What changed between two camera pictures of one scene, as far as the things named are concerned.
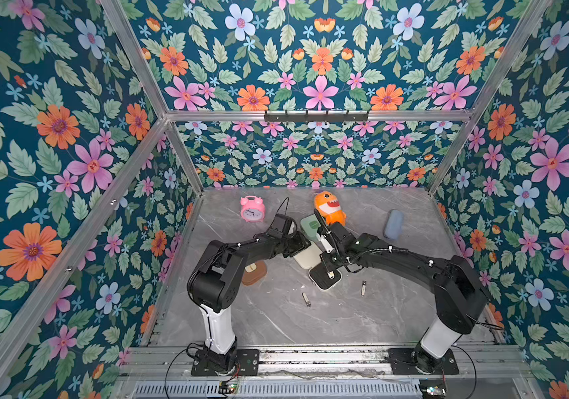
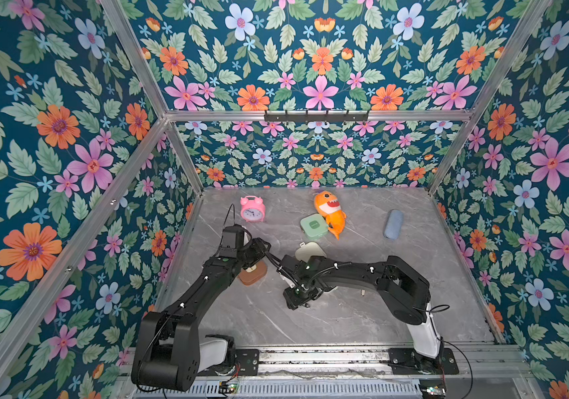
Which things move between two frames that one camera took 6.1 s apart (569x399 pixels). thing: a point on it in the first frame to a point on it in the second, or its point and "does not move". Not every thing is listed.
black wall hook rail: x=316 y=117 does not move
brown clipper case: x=254 y=273 does not move
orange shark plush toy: x=329 y=205 does not move
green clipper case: x=310 y=225 does not move
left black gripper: x=300 y=243 to x=259 y=248
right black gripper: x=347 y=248 to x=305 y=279
